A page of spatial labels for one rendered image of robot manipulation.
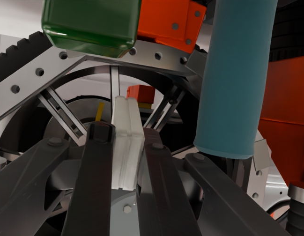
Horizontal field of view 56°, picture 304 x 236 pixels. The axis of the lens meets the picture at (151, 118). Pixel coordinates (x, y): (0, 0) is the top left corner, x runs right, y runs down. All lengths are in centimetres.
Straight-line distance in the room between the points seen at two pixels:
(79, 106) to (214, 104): 66
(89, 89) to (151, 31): 413
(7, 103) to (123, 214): 25
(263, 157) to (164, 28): 30
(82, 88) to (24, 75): 412
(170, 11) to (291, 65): 39
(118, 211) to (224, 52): 25
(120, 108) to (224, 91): 25
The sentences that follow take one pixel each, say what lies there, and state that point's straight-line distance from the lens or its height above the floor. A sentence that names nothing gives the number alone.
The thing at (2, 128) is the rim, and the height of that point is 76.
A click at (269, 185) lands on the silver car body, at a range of 117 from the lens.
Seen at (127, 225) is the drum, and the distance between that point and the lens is 36.
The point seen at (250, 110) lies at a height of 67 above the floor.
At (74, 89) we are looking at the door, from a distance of 458.
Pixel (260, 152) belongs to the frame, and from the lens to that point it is 58.
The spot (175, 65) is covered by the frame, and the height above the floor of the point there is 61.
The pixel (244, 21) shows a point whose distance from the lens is 42.
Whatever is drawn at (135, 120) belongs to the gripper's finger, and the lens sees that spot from 15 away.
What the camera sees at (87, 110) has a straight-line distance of 99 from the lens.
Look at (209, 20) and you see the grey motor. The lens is 85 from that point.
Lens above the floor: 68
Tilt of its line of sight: 3 degrees up
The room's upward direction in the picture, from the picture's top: 172 degrees counter-clockwise
